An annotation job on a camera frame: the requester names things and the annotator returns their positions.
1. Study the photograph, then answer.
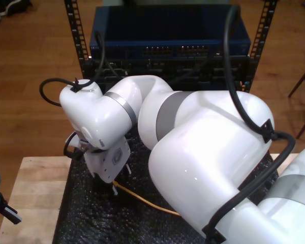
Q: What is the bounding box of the yellow network cable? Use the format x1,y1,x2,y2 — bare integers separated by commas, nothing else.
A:
113,181,181,217

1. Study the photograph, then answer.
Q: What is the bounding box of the black bubble wrap mat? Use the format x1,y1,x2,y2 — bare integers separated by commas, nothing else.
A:
52,121,280,244

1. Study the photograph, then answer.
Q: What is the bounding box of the black rack server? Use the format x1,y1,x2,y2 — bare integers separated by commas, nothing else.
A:
82,58,257,92

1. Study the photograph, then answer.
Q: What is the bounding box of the dark sneaker white sole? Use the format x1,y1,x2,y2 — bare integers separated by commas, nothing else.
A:
0,0,33,16

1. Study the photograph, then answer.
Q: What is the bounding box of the brown wooden chair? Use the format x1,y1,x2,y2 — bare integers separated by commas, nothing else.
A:
288,59,305,139

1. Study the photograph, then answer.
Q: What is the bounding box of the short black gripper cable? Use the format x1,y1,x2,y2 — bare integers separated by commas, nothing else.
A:
63,131,90,161

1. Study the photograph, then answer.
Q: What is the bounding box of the thin black camera cable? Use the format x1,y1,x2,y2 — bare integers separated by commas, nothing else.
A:
39,30,123,105

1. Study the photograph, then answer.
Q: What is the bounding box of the black rack frame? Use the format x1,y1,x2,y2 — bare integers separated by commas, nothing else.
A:
64,0,279,94

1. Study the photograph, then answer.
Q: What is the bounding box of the blue network switch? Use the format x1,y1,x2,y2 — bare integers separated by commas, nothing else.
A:
89,5,252,59

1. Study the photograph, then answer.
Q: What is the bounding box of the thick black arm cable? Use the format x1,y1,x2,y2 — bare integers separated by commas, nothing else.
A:
202,5,297,244

